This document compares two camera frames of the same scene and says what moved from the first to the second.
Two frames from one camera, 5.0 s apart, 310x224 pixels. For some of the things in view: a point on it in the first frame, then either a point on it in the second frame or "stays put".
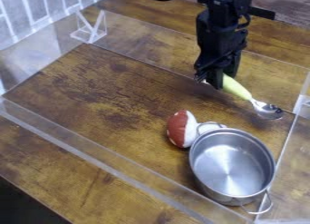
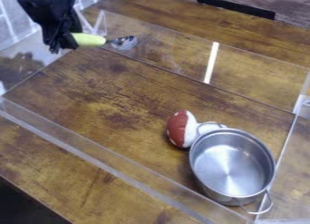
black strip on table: (254, 11) stays put
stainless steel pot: (231, 167) stays put
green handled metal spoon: (265, 108) → (84, 39)
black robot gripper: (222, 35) → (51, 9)
